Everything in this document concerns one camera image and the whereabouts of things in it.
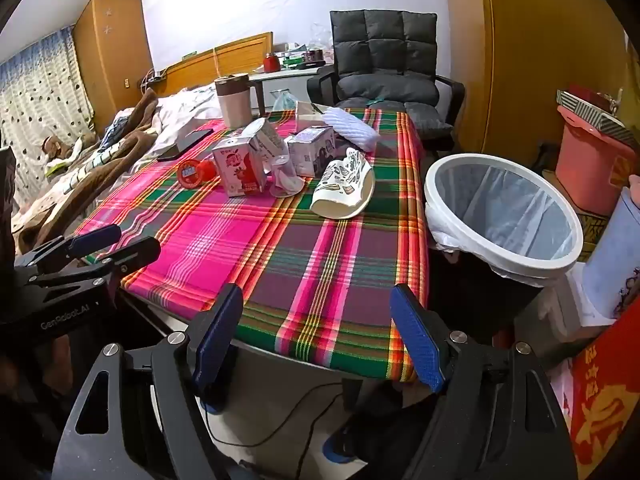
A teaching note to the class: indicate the brown plush toy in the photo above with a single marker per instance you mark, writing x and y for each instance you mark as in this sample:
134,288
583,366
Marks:
52,146

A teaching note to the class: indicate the power strip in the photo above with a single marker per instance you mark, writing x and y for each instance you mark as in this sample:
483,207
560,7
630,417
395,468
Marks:
152,78

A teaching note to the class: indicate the wooden bed headboard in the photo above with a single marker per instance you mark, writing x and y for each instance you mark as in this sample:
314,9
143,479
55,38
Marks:
235,55

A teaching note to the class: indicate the red gold gift box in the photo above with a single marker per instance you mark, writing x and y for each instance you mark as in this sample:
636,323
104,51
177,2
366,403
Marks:
610,385

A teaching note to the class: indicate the striped cloth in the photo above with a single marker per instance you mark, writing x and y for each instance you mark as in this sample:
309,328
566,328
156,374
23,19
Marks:
95,160

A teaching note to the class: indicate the black smartphone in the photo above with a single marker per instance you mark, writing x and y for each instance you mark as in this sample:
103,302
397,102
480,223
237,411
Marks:
185,145

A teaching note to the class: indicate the blue slipper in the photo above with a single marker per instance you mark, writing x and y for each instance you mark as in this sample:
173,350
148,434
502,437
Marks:
332,452

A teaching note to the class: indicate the clear plastic bag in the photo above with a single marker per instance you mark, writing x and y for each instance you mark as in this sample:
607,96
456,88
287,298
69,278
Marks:
282,100

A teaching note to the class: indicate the white bedding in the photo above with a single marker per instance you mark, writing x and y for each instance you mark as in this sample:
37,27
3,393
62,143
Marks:
185,105

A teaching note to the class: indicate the dark jar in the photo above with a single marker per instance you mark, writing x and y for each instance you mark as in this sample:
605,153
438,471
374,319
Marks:
316,55

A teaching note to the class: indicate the white patterned curtain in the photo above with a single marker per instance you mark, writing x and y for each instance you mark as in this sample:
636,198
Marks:
40,85

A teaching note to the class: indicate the white nightstand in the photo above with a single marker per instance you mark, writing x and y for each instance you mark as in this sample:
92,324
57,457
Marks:
280,76

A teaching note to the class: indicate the pink plastic bucket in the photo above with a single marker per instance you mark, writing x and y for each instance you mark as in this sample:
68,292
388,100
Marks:
585,160

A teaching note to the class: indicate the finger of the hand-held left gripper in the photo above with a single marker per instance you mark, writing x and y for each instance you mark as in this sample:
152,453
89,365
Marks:
95,238
132,252

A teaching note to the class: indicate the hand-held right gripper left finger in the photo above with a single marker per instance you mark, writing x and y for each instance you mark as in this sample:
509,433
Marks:
217,345

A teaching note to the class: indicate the pale blue bucket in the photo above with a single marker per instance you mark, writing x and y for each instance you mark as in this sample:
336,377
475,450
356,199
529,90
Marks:
615,250

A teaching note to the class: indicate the red plastic cap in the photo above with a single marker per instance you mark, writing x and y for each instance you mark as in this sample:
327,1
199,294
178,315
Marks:
209,170

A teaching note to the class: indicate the dark grey padded chair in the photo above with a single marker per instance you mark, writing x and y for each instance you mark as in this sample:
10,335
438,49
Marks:
382,40

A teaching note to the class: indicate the pink green plaid tablecloth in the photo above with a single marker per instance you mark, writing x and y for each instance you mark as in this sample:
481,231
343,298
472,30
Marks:
300,260

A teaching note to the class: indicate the teal card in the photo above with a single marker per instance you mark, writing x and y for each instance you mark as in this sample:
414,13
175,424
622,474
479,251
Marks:
372,101

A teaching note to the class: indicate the white purple small box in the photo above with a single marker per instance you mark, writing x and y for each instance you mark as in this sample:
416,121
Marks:
307,152

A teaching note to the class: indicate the white foam net sleeve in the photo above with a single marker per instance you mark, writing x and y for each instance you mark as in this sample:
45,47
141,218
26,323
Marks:
350,127

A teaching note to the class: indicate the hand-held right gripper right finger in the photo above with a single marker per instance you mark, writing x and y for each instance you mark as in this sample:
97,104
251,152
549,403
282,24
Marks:
417,340

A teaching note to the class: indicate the green white box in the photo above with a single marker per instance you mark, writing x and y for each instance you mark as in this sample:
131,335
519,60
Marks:
296,63

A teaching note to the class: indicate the red white drink carton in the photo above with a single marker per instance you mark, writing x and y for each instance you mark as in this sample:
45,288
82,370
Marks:
235,167

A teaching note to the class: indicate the tall wooden wardrobe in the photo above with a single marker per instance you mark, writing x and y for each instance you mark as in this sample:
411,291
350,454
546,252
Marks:
525,60

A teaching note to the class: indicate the brown blanket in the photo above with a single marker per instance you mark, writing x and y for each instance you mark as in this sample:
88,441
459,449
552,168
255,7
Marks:
135,116

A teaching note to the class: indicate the striped paper box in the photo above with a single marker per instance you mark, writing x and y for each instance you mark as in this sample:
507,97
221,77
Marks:
600,120

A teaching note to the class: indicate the wooden cabinet with stars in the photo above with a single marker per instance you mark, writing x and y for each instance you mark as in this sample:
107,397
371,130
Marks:
112,50

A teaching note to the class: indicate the white rimmed trash bin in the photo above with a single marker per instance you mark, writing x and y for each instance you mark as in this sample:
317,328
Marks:
505,210

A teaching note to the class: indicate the clear plastic cup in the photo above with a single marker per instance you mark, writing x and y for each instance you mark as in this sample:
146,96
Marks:
286,180

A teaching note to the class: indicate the red round lid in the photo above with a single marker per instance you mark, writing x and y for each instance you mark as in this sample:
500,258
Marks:
190,174

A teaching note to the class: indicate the white patterned slipper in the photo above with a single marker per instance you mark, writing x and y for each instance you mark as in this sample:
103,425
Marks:
345,185

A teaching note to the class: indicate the red cup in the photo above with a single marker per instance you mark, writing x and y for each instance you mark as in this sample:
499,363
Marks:
271,63

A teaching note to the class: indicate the pink lid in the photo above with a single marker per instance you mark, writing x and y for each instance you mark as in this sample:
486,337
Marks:
635,187

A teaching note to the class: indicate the pink jug with brown lid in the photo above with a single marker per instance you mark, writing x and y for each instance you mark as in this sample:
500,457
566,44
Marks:
235,105

